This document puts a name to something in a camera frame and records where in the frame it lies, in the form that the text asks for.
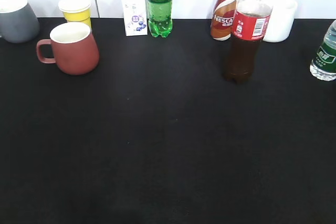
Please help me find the cola bottle with red label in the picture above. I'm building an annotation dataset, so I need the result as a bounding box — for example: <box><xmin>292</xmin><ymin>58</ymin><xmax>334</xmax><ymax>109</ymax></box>
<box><xmin>223</xmin><ymin>0</ymin><xmax>273</xmax><ymax>83</ymax></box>

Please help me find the green sprite bottle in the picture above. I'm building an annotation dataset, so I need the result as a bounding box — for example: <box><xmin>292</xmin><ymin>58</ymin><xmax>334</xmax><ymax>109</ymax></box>
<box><xmin>147</xmin><ymin>0</ymin><xmax>173</xmax><ymax>38</ymax></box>

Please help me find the yellow paper cup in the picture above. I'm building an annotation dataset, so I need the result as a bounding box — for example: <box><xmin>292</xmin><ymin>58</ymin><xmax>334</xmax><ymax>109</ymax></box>
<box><xmin>58</xmin><ymin>0</ymin><xmax>92</xmax><ymax>29</ymax></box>

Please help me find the brown nescafe coffee bottle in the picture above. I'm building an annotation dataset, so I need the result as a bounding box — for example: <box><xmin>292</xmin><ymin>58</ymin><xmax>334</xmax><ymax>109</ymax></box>
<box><xmin>211</xmin><ymin>0</ymin><xmax>236</xmax><ymax>41</ymax></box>

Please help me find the white blueberry milk carton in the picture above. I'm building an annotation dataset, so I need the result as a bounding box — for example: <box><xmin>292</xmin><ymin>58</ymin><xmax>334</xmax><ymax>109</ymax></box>
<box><xmin>122</xmin><ymin>0</ymin><xmax>148</xmax><ymax>37</ymax></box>

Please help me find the white ceramic mug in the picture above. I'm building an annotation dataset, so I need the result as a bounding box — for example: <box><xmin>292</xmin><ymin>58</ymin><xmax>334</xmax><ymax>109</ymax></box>
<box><xmin>263</xmin><ymin>0</ymin><xmax>298</xmax><ymax>43</ymax></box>

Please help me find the green label water bottle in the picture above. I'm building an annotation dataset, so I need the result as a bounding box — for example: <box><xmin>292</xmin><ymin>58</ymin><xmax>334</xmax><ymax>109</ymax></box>
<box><xmin>310</xmin><ymin>20</ymin><xmax>335</xmax><ymax>81</ymax></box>

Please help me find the grey ceramic mug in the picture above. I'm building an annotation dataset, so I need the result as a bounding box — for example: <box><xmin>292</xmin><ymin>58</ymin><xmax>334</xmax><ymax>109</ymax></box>
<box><xmin>1</xmin><ymin>0</ymin><xmax>40</xmax><ymax>44</ymax></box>

